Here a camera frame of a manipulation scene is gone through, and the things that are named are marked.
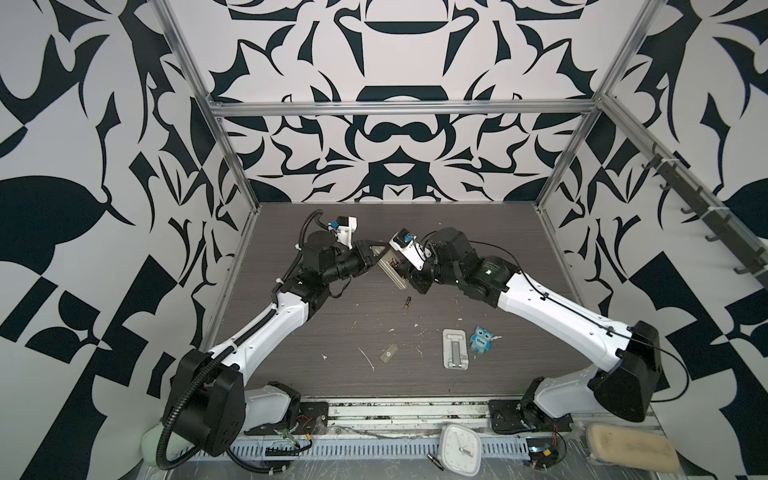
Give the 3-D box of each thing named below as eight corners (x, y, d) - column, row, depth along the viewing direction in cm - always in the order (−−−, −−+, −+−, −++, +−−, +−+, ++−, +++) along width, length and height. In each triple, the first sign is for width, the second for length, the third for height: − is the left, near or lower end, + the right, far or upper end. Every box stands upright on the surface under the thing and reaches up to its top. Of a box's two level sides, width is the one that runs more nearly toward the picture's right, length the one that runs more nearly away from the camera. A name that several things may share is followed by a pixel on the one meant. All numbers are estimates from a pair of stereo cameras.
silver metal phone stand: (444, 370, 83) (445, 368, 82) (439, 331, 90) (440, 328, 89) (469, 370, 83) (471, 368, 82) (463, 331, 90) (464, 328, 89)
